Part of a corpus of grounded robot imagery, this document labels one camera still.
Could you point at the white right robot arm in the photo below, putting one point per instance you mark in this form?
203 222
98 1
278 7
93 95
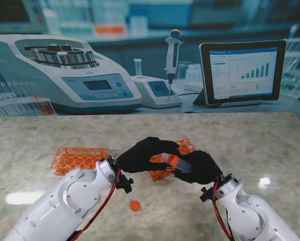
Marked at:
250 216

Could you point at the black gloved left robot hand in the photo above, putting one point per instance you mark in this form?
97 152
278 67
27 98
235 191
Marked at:
137 155

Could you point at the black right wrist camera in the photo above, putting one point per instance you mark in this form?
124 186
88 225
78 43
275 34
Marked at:
205 195

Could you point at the orange test tube rack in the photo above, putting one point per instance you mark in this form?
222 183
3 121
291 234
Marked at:
185 146
74 160

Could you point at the printed laboratory backdrop poster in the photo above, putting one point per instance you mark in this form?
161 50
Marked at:
150 50

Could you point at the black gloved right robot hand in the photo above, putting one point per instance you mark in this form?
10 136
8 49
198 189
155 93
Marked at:
204 170

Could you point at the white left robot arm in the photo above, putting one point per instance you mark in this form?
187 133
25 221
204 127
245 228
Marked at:
64 200

